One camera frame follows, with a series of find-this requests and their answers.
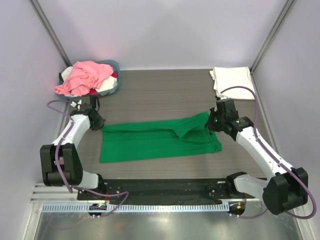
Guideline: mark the pink t-shirt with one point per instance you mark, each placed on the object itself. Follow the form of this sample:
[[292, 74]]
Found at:
[[85, 77]]

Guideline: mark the cream t-shirt in basket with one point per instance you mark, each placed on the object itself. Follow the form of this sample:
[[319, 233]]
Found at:
[[65, 73]]

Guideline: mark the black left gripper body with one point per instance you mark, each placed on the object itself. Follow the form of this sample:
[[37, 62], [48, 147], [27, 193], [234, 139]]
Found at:
[[92, 100]]

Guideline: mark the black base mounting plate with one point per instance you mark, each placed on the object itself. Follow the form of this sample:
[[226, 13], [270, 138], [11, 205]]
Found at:
[[170, 191]]

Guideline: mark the teal plastic laundry basket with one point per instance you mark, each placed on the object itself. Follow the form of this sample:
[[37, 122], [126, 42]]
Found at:
[[117, 75]]

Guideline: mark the folded white t-shirt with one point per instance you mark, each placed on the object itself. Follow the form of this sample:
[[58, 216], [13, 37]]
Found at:
[[224, 78]]

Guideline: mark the green t-shirt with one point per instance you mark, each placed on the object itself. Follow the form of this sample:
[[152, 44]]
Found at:
[[135, 141]]

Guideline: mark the aluminium frame rail left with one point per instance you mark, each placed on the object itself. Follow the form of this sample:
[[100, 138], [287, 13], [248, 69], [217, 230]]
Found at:
[[50, 31]]

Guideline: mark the white t-shirt in basket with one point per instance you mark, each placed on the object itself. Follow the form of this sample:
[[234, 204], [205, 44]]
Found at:
[[108, 84]]

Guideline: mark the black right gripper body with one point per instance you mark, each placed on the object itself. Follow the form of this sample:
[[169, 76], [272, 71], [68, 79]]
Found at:
[[211, 122]]

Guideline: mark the red t-shirt in basket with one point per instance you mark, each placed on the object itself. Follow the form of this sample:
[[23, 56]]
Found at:
[[93, 91]]

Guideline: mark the aluminium front crossbar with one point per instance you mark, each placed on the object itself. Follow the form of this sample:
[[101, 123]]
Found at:
[[42, 193]]

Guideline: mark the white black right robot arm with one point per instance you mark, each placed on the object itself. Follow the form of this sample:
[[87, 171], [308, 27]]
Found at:
[[285, 186]]

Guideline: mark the aluminium frame post right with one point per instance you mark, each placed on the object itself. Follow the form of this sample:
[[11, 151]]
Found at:
[[278, 23]]

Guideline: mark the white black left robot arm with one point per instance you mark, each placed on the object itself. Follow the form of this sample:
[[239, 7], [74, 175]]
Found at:
[[60, 162]]

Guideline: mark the slotted white cable duct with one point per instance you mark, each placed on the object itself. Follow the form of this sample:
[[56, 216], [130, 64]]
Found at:
[[104, 208]]

